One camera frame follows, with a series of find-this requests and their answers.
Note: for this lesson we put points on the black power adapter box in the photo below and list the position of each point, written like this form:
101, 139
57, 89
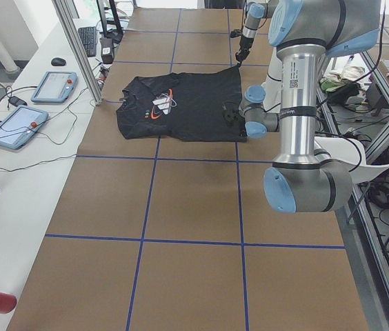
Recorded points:
107, 50

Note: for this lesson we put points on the black t-shirt with logo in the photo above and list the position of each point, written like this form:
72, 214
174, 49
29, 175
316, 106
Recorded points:
185, 106

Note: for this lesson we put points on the blue teach pendant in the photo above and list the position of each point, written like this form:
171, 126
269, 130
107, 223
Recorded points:
20, 126
55, 87

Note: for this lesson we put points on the aluminium frame post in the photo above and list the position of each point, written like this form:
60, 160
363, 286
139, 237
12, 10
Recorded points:
65, 17

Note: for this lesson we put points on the near blue teach pendant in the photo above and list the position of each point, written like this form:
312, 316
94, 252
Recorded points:
20, 126

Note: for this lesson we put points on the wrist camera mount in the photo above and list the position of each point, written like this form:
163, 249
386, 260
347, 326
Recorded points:
230, 112
235, 33

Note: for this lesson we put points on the white camera pole base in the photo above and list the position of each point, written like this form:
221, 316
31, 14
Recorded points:
277, 76

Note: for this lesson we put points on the black monitor stand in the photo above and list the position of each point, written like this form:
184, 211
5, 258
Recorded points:
110, 23

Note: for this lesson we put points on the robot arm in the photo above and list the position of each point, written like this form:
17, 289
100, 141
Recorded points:
303, 177
253, 13

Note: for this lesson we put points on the black computer mouse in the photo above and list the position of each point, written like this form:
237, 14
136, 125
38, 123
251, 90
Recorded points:
57, 61

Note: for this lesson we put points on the black keyboard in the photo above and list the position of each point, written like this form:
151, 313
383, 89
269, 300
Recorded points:
88, 37

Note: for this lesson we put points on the far blue teach pendant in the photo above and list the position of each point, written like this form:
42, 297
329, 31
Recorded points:
55, 87

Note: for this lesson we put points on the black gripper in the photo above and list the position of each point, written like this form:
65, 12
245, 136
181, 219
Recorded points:
245, 43

